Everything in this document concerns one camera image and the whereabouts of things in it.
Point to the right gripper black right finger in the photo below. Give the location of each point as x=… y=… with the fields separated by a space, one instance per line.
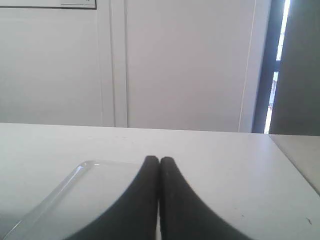
x=183 y=215

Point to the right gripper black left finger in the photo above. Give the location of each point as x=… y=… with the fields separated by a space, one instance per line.
x=133 y=216

